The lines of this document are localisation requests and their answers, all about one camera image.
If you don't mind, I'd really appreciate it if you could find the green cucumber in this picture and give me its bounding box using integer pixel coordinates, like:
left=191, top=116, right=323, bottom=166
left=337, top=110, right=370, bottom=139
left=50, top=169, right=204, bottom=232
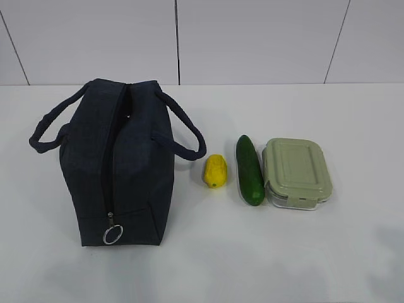
left=235, top=134, right=265, bottom=206

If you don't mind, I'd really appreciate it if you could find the dark navy fabric lunch bag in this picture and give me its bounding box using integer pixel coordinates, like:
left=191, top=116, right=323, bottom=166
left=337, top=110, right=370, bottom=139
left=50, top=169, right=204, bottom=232
left=29, top=79, right=206, bottom=247

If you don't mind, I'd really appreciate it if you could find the glass container with green lid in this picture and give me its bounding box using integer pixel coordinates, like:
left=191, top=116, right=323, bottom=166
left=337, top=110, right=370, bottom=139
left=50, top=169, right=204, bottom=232
left=262, top=138, right=333, bottom=211

